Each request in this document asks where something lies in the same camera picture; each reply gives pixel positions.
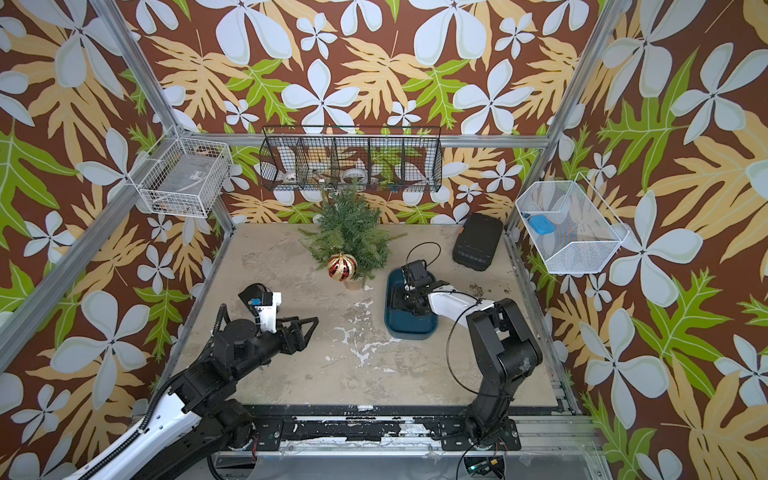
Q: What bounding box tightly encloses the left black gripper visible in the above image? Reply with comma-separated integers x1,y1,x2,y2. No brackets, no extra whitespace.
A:
232,312,318,381

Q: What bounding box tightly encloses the red gold striped ornament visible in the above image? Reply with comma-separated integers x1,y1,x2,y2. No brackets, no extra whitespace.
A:
327,253,357,282

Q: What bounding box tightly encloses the small green christmas tree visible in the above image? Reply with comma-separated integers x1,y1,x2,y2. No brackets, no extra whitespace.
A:
299,188,397,291

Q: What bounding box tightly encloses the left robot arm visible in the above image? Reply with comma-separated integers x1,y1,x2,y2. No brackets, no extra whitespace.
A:
71,284,319,479

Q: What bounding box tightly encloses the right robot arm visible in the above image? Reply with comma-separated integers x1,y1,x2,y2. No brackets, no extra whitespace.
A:
390,260,543,447

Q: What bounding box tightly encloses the teal plastic tray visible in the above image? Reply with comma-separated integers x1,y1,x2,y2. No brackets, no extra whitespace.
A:
384,268,438,340

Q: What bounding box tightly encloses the black hard case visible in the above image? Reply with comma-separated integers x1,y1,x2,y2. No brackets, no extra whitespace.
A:
452,213,503,271

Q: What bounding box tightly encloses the white round item in basket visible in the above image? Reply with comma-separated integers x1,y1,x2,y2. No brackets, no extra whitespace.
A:
340,168,368,185

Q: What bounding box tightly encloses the blue object in basket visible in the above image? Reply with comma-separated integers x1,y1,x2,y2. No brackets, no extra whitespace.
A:
528,215,556,235

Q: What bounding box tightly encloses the white mesh basket right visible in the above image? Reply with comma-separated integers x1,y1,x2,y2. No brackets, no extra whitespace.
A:
516,174,630,276

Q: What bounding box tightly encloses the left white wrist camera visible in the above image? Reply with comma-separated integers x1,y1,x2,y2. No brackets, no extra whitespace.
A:
238,283,282,333

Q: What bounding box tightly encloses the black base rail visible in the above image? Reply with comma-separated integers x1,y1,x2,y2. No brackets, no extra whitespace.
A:
197,404,529,452

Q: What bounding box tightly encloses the black wire basket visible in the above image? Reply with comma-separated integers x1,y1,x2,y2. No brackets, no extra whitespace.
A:
256,125,444,192

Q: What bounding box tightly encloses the white wire basket left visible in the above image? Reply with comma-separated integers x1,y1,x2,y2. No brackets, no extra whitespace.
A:
131,127,233,218

